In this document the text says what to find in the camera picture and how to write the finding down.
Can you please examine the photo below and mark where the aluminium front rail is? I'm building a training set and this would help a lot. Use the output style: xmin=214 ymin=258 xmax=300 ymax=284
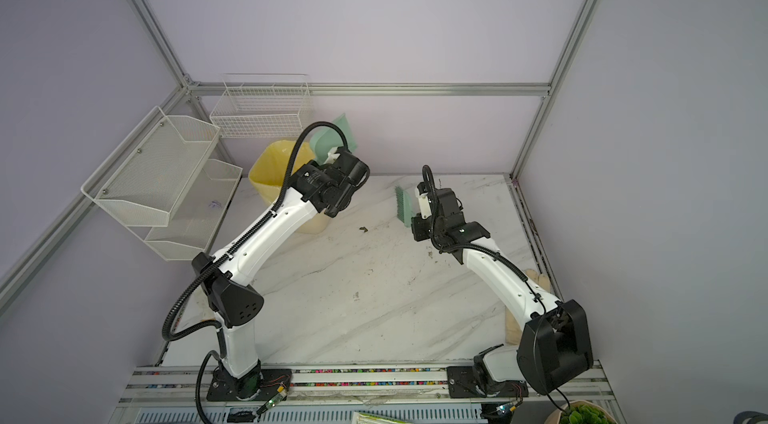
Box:
xmin=109 ymin=361 xmax=625 ymax=423

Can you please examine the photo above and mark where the white mesh shelf upper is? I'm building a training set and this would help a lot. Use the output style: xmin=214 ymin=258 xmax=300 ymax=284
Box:
xmin=81 ymin=107 xmax=220 ymax=227

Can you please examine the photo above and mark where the green plastic dustpan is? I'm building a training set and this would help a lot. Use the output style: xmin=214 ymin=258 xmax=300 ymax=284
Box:
xmin=310 ymin=113 xmax=358 ymax=163

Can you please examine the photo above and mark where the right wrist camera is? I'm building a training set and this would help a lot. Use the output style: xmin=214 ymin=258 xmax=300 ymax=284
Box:
xmin=417 ymin=191 xmax=432 ymax=219

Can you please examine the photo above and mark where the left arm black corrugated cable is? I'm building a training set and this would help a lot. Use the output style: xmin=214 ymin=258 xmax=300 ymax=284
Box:
xmin=160 ymin=120 xmax=350 ymax=424

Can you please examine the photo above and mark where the green hand brush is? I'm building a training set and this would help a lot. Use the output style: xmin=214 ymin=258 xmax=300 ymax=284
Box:
xmin=395 ymin=186 xmax=414 ymax=228

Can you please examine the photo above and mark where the beige cloth rag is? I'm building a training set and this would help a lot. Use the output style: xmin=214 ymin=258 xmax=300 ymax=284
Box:
xmin=505 ymin=267 xmax=553 ymax=346

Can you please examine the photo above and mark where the white mesh shelf lower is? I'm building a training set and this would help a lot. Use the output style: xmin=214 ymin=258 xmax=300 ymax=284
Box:
xmin=131 ymin=158 xmax=242 ymax=261

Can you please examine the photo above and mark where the white wire basket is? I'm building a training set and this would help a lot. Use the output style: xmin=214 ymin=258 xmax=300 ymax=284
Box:
xmin=209 ymin=74 xmax=313 ymax=139

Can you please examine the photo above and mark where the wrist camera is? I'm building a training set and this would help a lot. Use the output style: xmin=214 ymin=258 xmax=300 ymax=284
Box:
xmin=324 ymin=146 xmax=343 ymax=165
xmin=417 ymin=191 xmax=432 ymax=219

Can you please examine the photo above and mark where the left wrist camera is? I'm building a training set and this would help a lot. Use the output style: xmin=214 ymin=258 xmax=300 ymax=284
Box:
xmin=324 ymin=146 xmax=343 ymax=165

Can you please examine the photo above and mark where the white mesh shelf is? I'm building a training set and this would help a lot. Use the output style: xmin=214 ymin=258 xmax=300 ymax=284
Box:
xmin=81 ymin=107 xmax=220 ymax=227
xmin=131 ymin=158 xmax=242 ymax=261

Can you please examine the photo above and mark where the green plant in pot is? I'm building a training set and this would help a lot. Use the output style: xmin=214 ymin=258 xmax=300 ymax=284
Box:
xmin=545 ymin=401 xmax=617 ymax=424

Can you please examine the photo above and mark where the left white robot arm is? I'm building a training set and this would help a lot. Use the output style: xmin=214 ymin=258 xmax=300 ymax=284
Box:
xmin=203 ymin=148 xmax=370 ymax=379

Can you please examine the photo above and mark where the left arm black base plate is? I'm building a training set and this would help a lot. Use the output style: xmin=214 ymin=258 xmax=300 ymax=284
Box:
xmin=206 ymin=364 xmax=293 ymax=402

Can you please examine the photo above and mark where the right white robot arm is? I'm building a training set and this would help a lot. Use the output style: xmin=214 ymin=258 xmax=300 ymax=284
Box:
xmin=411 ymin=182 xmax=594 ymax=395

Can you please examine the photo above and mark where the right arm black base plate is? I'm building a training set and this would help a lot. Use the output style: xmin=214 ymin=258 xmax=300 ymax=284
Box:
xmin=446 ymin=344 xmax=529 ymax=399

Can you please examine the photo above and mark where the cream trash bin yellow liner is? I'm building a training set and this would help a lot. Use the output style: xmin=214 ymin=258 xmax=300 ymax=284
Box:
xmin=248 ymin=140 xmax=330 ymax=234

